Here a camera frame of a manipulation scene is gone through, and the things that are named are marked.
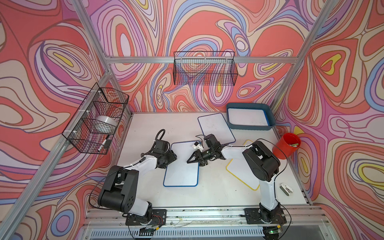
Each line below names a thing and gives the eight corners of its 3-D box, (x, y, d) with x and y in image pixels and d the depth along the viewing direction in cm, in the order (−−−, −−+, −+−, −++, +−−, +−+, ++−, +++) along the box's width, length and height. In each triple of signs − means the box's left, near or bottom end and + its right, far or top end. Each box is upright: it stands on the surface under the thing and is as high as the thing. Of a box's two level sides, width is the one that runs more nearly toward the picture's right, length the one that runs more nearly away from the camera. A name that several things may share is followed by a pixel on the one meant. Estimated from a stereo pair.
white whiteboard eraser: (287, 195, 82) (290, 194, 80) (278, 187, 85) (281, 185, 83) (291, 191, 83) (293, 190, 81) (282, 183, 86) (284, 181, 84)
